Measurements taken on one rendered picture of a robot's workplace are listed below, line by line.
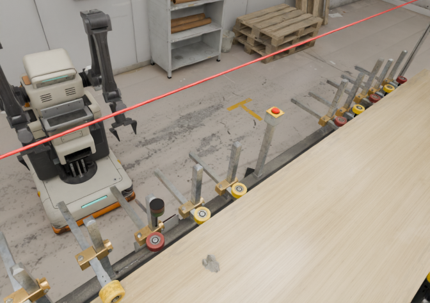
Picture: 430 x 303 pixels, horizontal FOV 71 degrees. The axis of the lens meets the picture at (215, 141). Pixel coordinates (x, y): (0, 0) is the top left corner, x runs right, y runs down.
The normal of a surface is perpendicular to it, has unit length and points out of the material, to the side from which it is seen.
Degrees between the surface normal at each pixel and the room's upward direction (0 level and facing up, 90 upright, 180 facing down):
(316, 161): 0
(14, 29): 90
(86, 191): 0
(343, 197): 0
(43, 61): 42
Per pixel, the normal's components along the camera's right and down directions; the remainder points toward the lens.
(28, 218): 0.09, -0.72
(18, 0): 0.65, 0.56
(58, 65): 0.47, -0.14
